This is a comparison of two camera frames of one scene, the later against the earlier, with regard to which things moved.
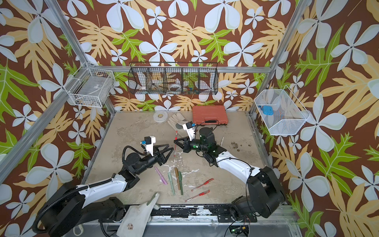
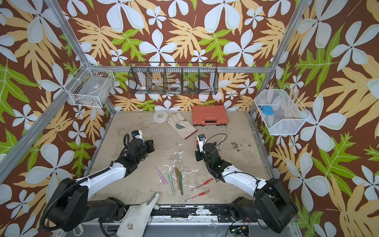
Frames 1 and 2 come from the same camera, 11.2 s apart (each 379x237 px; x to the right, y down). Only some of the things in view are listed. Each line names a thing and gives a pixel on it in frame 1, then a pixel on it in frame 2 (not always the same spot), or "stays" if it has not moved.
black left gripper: x=155 y=151 → x=149 y=145
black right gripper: x=187 y=146 → x=198 y=155
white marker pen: x=221 y=144 stays
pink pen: x=165 y=181 stays
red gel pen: x=206 y=182 stays
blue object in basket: x=267 y=110 stays
